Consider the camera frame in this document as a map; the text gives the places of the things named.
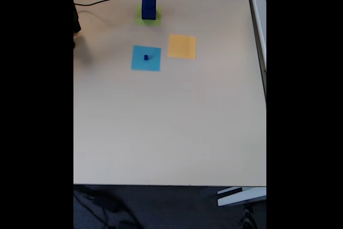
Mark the medium blue cube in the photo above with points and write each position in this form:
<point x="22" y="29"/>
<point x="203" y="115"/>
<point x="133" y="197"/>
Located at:
<point x="150" y="2"/>

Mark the large blue cube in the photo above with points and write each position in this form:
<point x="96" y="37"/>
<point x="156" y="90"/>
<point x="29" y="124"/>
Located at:
<point x="148" y="14"/>

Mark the green paper square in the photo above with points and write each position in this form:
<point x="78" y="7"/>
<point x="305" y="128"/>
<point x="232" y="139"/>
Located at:
<point x="138" y="18"/>

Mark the orange paper square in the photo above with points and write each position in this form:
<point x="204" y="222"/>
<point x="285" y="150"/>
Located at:
<point x="182" y="46"/>

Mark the light blue paper square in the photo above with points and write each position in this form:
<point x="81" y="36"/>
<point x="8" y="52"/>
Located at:
<point x="139" y="64"/>

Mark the white neighbouring table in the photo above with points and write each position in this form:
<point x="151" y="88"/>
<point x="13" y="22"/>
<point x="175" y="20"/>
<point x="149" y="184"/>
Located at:
<point x="258" y="25"/>

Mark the white table foot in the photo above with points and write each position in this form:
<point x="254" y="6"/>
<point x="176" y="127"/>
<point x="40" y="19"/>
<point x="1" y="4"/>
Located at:
<point x="241" y="196"/>

